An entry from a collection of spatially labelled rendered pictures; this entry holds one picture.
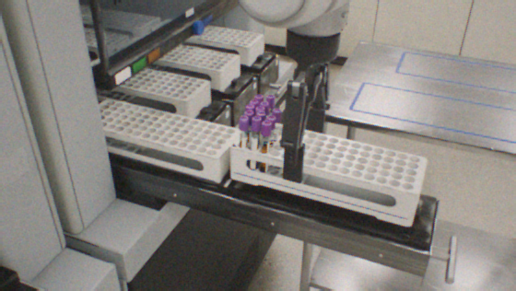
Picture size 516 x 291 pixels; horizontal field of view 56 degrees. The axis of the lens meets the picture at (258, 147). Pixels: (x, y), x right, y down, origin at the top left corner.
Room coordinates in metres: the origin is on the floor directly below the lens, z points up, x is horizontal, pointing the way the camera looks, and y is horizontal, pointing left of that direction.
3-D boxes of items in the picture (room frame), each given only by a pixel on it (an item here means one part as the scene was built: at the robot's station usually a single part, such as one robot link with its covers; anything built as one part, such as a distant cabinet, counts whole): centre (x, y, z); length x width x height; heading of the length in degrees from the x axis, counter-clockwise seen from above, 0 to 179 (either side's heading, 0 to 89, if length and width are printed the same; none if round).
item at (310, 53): (0.65, -0.07, 1.04); 0.08 x 0.07 x 0.09; 158
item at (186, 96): (0.95, 0.26, 0.83); 0.30 x 0.10 x 0.06; 68
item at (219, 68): (1.09, 0.20, 0.83); 0.30 x 0.10 x 0.06; 68
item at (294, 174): (0.60, -0.05, 0.90); 0.03 x 0.01 x 0.07; 68
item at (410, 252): (0.68, 0.02, 0.78); 0.73 x 0.14 x 0.09; 68
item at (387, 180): (0.63, -0.11, 0.86); 0.30 x 0.10 x 0.06; 68
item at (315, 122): (0.70, -0.09, 0.90); 0.03 x 0.01 x 0.07; 68
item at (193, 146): (0.75, 0.18, 0.83); 0.30 x 0.10 x 0.06; 68
